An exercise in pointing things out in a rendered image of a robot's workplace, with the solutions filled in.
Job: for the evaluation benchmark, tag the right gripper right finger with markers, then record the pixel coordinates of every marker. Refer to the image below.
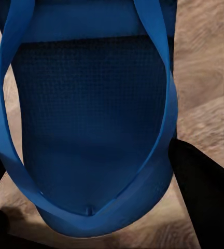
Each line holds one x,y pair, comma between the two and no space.
201,182

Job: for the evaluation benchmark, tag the sandal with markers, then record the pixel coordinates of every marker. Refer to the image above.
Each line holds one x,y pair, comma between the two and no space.
98,108

